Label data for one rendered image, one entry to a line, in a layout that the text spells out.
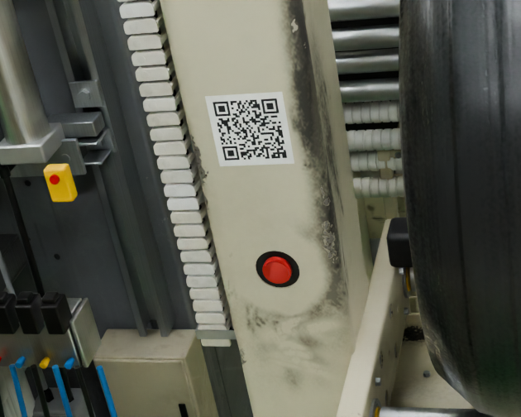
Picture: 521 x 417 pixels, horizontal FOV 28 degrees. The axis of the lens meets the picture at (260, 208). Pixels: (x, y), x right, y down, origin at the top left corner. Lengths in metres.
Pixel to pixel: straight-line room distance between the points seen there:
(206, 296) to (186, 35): 0.30
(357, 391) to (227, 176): 0.25
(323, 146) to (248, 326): 0.23
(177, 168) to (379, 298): 0.30
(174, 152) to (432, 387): 0.46
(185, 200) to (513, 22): 0.43
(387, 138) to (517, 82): 0.68
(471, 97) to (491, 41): 0.04
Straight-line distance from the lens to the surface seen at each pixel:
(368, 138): 1.42
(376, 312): 1.17
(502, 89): 0.75
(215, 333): 1.14
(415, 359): 1.33
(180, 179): 1.04
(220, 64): 0.96
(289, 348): 1.12
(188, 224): 1.07
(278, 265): 1.05
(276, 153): 0.99
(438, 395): 1.27
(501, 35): 0.75
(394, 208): 1.47
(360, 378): 1.08
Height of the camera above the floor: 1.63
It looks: 29 degrees down
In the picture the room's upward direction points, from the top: 11 degrees counter-clockwise
